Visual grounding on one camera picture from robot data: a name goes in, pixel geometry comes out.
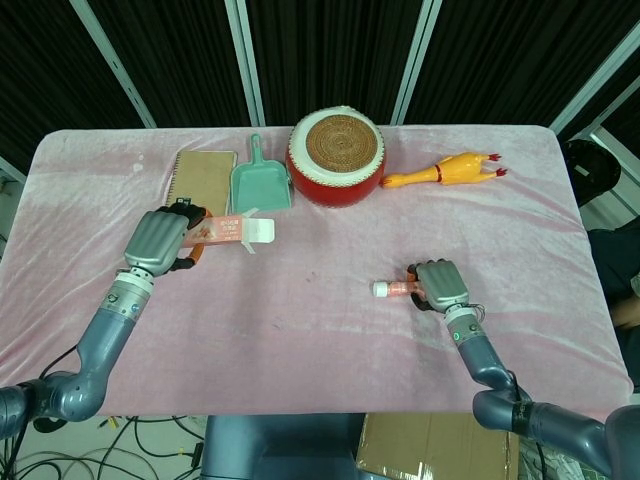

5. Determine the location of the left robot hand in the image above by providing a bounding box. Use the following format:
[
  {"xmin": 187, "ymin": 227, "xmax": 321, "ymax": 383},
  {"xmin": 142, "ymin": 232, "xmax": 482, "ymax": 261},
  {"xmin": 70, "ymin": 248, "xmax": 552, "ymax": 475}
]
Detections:
[{"xmin": 123, "ymin": 198, "xmax": 216, "ymax": 278}]

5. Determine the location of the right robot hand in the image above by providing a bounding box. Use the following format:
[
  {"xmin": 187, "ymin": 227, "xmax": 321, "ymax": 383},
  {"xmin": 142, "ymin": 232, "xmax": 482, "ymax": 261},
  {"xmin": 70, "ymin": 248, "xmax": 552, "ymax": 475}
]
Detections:
[{"xmin": 405, "ymin": 258, "xmax": 471, "ymax": 315}]

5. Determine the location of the small pink tube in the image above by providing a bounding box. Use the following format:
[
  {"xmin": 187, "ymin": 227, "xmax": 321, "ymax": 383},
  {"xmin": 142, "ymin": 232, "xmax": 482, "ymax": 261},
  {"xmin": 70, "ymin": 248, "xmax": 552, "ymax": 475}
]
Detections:
[{"xmin": 372, "ymin": 279, "xmax": 424, "ymax": 299}]

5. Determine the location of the pink white small box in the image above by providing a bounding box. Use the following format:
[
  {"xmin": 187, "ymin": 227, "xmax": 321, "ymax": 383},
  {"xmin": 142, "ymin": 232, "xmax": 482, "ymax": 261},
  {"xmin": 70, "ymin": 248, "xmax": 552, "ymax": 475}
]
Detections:
[{"xmin": 182, "ymin": 209, "xmax": 278, "ymax": 255}]

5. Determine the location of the brown cardboard box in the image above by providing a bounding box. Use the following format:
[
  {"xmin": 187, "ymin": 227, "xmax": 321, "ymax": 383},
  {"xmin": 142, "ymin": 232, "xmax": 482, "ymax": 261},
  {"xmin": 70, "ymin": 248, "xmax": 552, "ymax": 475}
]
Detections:
[{"xmin": 355, "ymin": 412, "xmax": 521, "ymax": 480}]

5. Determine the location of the brown spiral notebook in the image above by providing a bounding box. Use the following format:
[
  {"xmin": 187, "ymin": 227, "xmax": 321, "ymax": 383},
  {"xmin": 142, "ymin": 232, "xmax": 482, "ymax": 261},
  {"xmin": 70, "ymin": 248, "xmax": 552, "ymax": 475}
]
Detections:
[{"xmin": 167, "ymin": 149, "xmax": 238, "ymax": 217}]

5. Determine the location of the teal plastic dustpan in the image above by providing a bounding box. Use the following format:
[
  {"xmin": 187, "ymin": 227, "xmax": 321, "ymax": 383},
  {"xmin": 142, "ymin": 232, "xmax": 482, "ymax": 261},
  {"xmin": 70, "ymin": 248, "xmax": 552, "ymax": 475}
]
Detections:
[{"xmin": 228, "ymin": 133, "xmax": 293, "ymax": 215}]

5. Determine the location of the yellow rubber chicken toy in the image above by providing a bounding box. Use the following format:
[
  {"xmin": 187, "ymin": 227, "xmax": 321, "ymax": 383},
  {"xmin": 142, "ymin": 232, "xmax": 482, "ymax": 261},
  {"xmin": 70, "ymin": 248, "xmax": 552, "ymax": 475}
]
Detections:
[{"xmin": 379, "ymin": 151, "xmax": 511, "ymax": 190}]

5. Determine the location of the pink plush tablecloth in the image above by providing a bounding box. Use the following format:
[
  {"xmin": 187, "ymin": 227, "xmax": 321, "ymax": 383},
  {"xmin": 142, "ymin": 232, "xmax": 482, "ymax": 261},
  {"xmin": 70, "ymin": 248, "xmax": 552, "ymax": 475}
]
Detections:
[{"xmin": 0, "ymin": 124, "xmax": 629, "ymax": 416}]

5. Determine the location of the red drum with white head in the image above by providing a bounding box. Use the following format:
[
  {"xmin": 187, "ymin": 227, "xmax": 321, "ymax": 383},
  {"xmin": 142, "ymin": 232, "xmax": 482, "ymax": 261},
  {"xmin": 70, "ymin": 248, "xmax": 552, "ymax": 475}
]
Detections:
[{"xmin": 284, "ymin": 104, "xmax": 385, "ymax": 207}]

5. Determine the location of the round woven rattan coaster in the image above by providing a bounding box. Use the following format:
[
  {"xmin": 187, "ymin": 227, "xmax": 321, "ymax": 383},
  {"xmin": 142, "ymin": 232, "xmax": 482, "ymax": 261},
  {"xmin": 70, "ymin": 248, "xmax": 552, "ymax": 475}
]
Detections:
[{"xmin": 304, "ymin": 113, "xmax": 377, "ymax": 171}]

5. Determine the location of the person in dark clothes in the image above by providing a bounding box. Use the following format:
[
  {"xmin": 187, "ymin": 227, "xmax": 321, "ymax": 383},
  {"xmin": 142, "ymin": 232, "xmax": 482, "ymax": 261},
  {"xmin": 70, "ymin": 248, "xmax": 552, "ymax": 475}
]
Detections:
[{"xmin": 587, "ymin": 214, "xmax": 640, "ymax": 331}]

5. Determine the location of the black chair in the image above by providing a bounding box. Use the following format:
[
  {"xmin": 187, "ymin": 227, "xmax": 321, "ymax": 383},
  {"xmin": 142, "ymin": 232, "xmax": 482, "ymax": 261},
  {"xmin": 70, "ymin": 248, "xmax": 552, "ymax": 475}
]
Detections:
[{"xmin": 562, "ymin": 138, "xmax": 622, "ymax": 207}]

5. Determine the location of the green checked fabric bag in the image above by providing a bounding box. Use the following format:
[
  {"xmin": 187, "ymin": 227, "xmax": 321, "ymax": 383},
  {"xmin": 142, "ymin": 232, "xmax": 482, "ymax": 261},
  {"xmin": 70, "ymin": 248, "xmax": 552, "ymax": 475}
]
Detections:
[{"xmin": 519, "ymin": 439, "xmax": 604, "ymax": 480}]

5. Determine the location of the blue-grey robot torso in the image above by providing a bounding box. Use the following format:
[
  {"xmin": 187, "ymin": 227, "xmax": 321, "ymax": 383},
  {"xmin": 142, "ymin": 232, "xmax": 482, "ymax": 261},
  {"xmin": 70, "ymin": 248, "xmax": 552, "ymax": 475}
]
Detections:
[{"xmin": 199, "ymin": 413, "xmax": 366, "ymax": 480}]

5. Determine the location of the pale metal frame post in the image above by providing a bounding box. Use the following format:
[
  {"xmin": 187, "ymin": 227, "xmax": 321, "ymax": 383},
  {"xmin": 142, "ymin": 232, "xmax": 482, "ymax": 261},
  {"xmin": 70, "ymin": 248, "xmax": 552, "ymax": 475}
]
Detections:
[
  {"xmin": 224, "ymin": 0, "xmax": 266, "ymax": 126},
  {"xmin": 389, "ymin": 0, "xmax": 446, "ymax": 126},
  {"xmin": 547, "ymin": 24, "xmax": 640, "ymax": 134},
  {"xmin": 69, "ymin": 0, "xmax": 156, "ymax": 129}
]

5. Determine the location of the black floor cable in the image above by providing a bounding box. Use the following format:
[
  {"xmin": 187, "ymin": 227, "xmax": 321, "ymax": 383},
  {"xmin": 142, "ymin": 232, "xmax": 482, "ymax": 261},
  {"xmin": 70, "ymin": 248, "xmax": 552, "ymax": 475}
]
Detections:
[{"xmin": 0, "ymin": 414, "xmax": 206, "ymax": 480}]

